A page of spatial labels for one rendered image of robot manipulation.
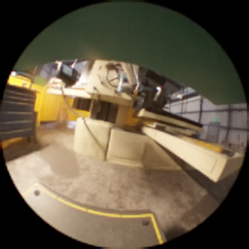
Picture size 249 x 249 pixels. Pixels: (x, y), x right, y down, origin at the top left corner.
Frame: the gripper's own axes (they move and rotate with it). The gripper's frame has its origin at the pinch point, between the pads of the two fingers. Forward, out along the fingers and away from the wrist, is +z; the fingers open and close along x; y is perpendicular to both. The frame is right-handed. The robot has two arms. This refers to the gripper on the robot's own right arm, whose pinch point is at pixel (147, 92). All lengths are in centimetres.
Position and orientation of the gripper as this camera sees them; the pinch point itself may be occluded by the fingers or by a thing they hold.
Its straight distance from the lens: 54.1
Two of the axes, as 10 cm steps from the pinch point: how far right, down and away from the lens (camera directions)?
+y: 0.4, 4.7, -8.8
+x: 9.2, 3.2, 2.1
